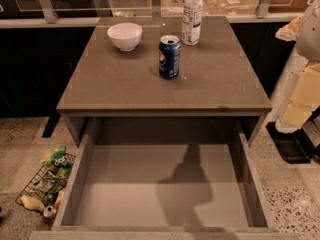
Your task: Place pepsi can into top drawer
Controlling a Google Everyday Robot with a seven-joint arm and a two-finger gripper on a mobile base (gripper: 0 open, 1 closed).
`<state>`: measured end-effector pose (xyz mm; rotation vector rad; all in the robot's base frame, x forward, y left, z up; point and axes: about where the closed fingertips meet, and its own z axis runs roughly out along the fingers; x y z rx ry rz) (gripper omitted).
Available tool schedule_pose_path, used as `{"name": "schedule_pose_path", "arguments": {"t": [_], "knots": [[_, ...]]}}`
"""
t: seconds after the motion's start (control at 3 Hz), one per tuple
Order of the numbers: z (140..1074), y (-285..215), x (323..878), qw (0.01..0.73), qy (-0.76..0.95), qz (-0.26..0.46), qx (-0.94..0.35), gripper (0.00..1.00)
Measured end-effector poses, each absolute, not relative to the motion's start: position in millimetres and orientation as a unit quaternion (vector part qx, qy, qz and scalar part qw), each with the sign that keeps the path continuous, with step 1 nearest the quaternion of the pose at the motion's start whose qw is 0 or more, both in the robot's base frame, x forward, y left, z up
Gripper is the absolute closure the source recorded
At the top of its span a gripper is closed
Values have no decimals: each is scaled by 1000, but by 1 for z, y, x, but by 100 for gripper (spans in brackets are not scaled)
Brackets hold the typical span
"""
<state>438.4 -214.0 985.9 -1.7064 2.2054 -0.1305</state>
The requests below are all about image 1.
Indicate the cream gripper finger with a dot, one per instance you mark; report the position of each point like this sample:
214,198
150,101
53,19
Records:
289,32
305,98

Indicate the blue pepsi can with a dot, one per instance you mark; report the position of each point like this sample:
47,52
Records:
169,56

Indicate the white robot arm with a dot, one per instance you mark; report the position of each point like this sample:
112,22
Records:
307,46

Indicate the grey cabinet with top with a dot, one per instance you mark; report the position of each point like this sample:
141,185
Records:
215,77

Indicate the open grey top drawer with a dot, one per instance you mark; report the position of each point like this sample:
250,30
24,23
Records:
163,179

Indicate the clear plastic bottle white label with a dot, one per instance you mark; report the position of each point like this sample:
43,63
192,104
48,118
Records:
191,22

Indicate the white ceramic bowl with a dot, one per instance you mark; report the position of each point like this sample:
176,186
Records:
125,36

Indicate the green chip bag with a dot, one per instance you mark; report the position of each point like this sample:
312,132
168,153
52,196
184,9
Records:
56,161

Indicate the glass railing with metal posts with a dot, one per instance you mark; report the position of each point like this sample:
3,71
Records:
52,11

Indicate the yellow snack bag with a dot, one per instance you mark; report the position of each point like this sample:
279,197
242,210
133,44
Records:
32,203

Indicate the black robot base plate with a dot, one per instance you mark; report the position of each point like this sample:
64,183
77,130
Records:
294,147

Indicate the black wire basket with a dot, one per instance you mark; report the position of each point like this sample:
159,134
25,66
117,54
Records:
44,186

